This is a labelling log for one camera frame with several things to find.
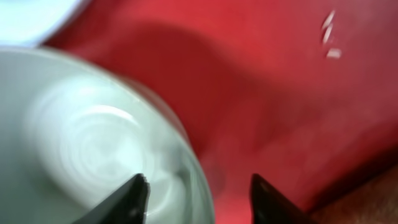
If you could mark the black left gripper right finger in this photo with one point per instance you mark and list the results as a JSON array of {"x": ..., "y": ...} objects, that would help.
[{"x": 269, "y": 206}]

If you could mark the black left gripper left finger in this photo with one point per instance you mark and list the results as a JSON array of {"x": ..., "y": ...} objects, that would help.
[{"x": 126, "y": 205}]

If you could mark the pale green bowl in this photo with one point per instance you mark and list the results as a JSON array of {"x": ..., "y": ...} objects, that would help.
[{"x": 73, "y": 133}]

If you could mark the light blue small bowl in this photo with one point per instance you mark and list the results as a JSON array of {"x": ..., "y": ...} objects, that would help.
[{"x": 29, "y": 23}]

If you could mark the red serving tray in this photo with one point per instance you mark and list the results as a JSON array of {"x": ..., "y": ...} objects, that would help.
[{"x": 303, "y": 93}]

